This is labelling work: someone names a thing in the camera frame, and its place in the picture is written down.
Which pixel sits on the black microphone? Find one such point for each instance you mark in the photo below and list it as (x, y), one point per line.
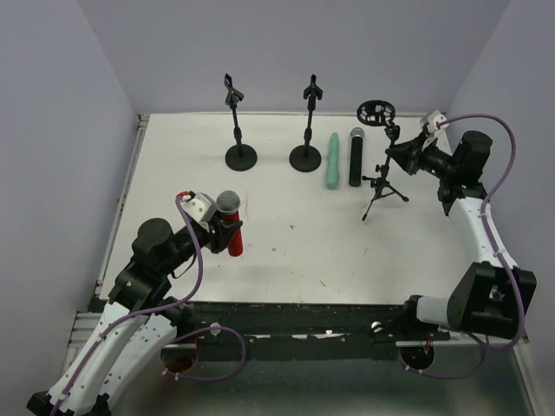
(355, 157)

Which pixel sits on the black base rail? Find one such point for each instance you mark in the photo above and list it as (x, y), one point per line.
(230, 331)

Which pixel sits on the left black round-base stand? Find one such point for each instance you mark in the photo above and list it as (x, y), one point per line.
(239, 157)

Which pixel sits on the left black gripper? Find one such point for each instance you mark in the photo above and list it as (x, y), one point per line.
(217, 236)

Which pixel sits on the black tripod shock-mount stand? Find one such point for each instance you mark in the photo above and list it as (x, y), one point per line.
(379, 113)

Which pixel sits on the black round-base stand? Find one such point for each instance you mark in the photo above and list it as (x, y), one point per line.
(306, 158)
(239, 157)

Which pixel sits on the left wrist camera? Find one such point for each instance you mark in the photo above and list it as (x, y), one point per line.
(199, 207)

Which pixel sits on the teal microphone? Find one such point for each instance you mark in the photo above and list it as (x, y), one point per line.
(332, 170)

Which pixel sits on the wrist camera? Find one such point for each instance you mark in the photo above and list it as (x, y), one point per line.
(431, 127)
(199, 207)

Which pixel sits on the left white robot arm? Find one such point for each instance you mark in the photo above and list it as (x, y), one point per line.
(139, 317)

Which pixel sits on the middle black round-base stand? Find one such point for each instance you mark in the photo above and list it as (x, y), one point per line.
(306, 158)

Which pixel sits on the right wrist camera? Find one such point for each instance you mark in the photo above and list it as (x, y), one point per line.
(431, 127)

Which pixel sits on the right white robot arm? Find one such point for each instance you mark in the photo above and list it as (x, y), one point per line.
(494, 292)

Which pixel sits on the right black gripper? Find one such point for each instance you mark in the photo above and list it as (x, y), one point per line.
(414, 155)

